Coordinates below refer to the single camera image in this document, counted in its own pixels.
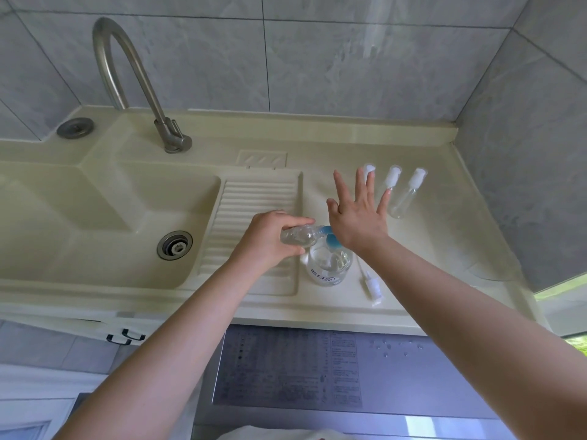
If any glass window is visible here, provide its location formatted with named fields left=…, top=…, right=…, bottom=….
left=534, top=272, right=587, bottom=358

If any person's left forearm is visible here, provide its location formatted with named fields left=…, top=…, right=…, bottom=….
left=53, top=258, right=262, bottom=440

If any person's left hand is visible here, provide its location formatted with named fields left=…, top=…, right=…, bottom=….
left=227, top=210, right=316, bottom=273

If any cream sink with washboard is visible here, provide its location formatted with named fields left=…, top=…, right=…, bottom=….
left=0, top=104, right=549, bottom=337

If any person's right hand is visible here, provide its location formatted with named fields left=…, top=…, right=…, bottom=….
left=326, top=168, right=392, bottom=255

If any person's white shirt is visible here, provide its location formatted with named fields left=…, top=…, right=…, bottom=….
left=224, top=424, right=354, bottom=440

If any white spray cap with tube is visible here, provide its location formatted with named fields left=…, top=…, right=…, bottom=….
left=357, top=260, right=384, bottom=307

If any round steel hole cover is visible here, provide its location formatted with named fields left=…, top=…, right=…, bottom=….
left=56, top=117, right=95, bottom=139

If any curved steel faucet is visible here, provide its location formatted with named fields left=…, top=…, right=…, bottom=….
left=92, top=16, right=193, bottom=155

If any white cabinet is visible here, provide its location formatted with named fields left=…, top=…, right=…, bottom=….
left=0, top=302, right=221, bottom=349

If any clear hand sanitizer pump bottle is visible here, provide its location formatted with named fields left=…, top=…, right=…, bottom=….
left=300, top=225, right=354, bottom=287

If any steel sink drain strainer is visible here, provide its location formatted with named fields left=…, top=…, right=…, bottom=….
left=157, top=230, right=193, bottom=261

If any person's right forearm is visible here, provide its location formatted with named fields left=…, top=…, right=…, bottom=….
left=362, top=233, right=587, bottom=440

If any grey washing machine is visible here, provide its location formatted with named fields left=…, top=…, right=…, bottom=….
left=192, top=324, right=519, bottom=440

